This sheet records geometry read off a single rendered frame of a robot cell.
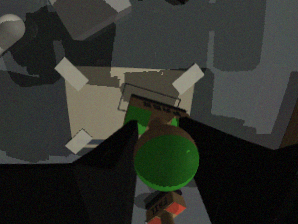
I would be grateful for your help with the green-handled rubber stamp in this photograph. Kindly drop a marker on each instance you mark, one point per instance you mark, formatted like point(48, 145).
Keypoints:
point(165, 157)

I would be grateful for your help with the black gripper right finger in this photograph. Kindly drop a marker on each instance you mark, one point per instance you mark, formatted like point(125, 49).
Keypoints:
point(241, 182)

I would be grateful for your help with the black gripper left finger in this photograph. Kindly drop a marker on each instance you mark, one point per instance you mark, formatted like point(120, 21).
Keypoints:
point(98, 188)

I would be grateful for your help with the grey and black cylinder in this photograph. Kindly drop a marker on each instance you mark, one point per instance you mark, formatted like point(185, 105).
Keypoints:
point(11, 29)

